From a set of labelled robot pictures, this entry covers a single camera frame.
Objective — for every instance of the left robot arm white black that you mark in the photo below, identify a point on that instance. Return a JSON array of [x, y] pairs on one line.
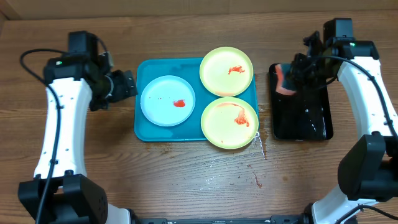
[[60, 191]]

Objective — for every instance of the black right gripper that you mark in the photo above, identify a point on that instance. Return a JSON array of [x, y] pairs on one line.
[[296, 76]]

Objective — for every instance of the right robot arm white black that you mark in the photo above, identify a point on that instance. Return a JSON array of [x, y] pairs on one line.
[[367, 175]]

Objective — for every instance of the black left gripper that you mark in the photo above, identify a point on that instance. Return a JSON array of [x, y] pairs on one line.
[[125, 88]]

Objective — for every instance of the yellow plate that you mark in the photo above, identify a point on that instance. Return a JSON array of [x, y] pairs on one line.
[[229, 123], [226, 71]]

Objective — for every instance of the pink green sponge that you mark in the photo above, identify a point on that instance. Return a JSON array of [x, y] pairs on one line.
[[284, 86]]

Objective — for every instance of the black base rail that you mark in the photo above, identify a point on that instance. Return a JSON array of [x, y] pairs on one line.
[[275, 219]]

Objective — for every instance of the light blue plate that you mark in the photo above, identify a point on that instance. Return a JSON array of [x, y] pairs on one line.
[[167, 101]]

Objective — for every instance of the black tray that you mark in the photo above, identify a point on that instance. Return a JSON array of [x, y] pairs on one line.
[[302, 116]]

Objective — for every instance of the teal plastic tray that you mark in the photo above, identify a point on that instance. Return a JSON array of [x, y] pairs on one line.
[[187, 69]]

